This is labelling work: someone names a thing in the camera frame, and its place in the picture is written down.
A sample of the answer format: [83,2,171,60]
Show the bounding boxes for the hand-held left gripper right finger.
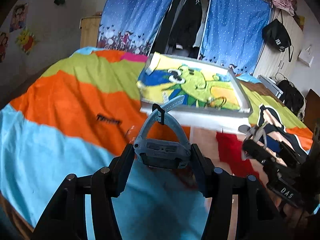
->
[191,144,290,240]

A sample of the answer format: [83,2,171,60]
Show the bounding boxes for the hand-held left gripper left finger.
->
[31,144,135,240]

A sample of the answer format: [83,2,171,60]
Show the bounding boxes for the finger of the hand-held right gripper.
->
[279,141,308,168]
[241,139,275,166]

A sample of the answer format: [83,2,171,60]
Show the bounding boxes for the blue-grey smartwatch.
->
[133,95,192,169]

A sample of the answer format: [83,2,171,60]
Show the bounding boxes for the white tray with turtle drawing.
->
[136,52,253,118]

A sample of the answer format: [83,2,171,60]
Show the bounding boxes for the brown wooden board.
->
[303,88,320,123]

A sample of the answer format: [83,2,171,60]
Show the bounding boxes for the dark bag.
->
[276,73,306,117]

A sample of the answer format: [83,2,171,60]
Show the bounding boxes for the grey bedside cabinet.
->
[257,74,283,98]

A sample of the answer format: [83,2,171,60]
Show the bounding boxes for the colourful striped blanket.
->
[0,46,316,232]

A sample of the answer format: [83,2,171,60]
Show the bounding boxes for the light wooden wardrobe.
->
[252,5,314,85]

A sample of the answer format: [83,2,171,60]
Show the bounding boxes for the white paper bag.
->
[298,45,315,67]

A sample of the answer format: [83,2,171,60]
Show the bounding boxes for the blue dotted curtain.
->
[96,0,182,56]
[199,0,272,76]

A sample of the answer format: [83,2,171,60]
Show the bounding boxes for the small wooden cabinet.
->
[79,12,102,48]

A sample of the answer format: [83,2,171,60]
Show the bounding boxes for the dark hanging clothes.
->
[150,0,212,58]

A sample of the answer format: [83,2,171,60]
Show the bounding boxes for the black bead necklace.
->
[213,96,227,110]

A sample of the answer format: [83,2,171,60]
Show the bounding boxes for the black drawstring bag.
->
[262,10,295,63]

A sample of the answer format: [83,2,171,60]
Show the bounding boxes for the yellow cartoon wall poster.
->
[14,29,40,55]

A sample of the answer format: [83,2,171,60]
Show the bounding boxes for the cartoon couple wall poster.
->
[0,32,10,63]

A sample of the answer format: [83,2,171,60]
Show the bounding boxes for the cartoon characters wall poster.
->
[9,2,29,33]

